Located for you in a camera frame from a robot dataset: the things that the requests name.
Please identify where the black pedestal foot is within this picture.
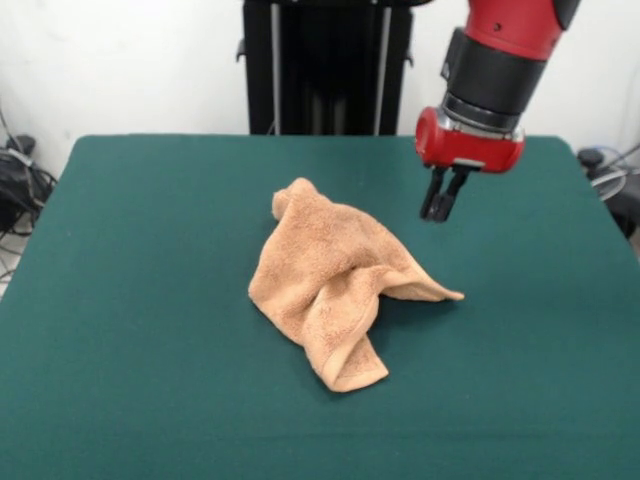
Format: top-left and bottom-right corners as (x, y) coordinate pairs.
(577, 148), (607, 169)
(5, 134), (37, 154)

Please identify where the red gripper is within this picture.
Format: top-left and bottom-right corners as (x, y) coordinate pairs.
(414, 106), (526, 224)

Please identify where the tan terry towel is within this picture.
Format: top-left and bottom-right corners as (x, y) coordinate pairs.
(248, 177), (466, 394)

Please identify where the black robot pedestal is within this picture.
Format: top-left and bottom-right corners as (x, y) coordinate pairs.
(235, 0), (416, 136)

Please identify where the dark green table cloth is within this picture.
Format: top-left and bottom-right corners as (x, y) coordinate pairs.
(0, 133), (640, 480)

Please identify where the black cable bundle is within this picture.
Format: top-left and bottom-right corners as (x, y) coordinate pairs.
(0, 149), (57, 241)
(588, 143), (640, 239)

